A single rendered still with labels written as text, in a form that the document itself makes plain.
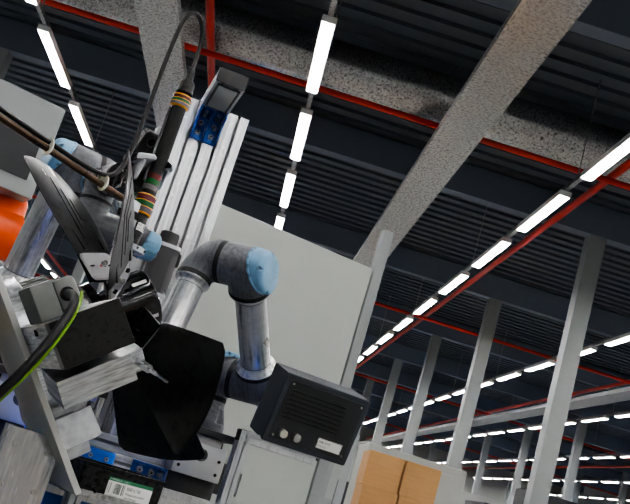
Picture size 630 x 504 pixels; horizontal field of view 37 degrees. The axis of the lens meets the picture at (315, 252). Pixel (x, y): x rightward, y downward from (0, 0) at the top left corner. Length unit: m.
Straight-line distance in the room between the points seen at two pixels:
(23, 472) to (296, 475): 2.49
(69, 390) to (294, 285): 2.64
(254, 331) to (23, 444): 0.95
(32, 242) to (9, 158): 3.38
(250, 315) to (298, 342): 1.63
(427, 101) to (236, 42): 2.23
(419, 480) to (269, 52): 4.91
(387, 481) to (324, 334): 5.97
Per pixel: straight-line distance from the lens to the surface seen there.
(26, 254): 2.65
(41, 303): 1.55
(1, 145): 6.01
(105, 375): 1.60
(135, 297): 1.86
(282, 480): 4.14
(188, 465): 2.59
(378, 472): 10.05
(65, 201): 1.98
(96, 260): 1.93
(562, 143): 10.96
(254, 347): 2.60
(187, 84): 2.11
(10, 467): 1.79
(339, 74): 10.66
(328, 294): 4.21
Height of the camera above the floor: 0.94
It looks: 14 degrees up
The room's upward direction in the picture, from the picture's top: 17 degrees clockwise
